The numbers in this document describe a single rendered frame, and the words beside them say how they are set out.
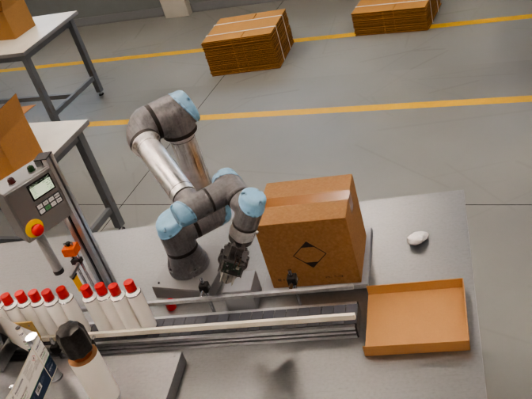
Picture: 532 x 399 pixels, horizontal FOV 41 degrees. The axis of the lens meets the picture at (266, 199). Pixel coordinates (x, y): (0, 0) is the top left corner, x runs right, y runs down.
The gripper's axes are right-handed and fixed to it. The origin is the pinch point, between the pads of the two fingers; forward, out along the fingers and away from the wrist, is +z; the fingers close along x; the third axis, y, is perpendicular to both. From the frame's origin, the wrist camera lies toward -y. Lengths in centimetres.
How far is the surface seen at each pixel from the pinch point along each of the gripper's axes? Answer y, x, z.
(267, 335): 5.9, 17.3, 12.6
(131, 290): 1.2, -27.6, 16.0
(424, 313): -2, 60, -8
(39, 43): -343, -193, 146
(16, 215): 1, -66, 0
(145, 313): 1.6, -21.7, 24.5
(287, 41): -421, -4, 116
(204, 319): -1.9, -2.8, 22.7
